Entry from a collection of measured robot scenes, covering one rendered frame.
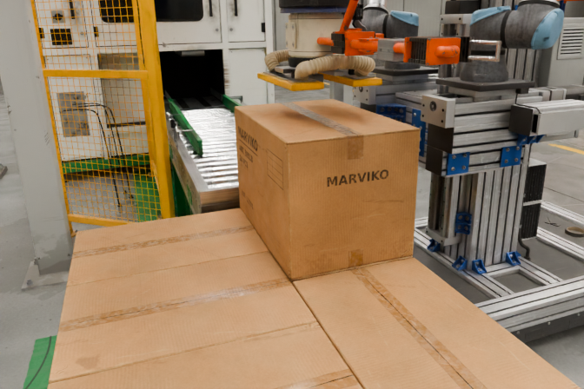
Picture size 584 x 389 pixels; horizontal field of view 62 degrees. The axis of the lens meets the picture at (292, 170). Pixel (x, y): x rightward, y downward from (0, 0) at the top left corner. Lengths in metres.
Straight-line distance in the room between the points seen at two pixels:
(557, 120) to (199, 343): 1.27
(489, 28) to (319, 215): 0.81
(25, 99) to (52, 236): 0.69
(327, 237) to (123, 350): 0.59
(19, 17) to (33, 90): 0.32
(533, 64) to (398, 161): 0.88
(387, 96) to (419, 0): 10.87
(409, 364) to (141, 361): 0.58
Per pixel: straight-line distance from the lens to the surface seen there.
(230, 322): 1.24
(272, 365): 1.10
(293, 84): 1.36
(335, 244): 1.39
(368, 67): 1.42
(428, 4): 13.05
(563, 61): 2.14
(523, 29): 1.66
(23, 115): 2.57
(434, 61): 0.99
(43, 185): 2.64
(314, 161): 1.28
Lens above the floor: 1.24
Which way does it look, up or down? 17 degrees down
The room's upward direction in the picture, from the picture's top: 1 degrees counter-clockwise
